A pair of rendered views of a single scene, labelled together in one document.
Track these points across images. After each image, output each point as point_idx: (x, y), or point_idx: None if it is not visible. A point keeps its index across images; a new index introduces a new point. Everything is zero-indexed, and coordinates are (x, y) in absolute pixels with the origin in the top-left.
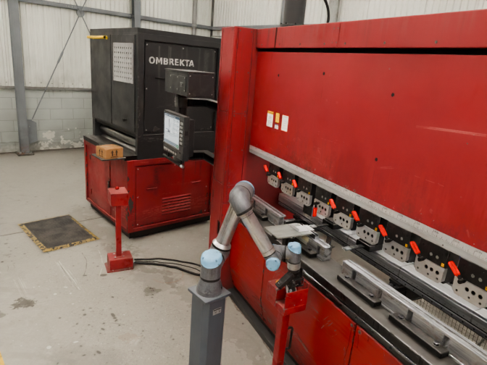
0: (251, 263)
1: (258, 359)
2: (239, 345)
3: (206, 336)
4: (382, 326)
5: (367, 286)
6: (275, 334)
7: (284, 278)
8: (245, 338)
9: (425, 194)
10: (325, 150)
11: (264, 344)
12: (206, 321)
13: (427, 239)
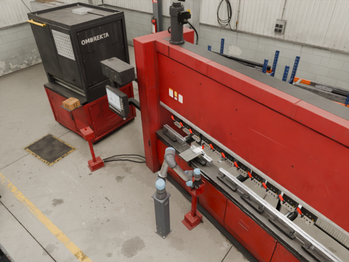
0: None
1: (183, 206)
2: (172, 200)
3: (163, 213)
4: (238, 201)
5: (230, 181)
6: (188, 193)
7: (193, 183)
8: (174, 195)
9: (252, 155)
10: (204, 120)
11: (184, 197)
12: (162, 208)
13: (254, 171)
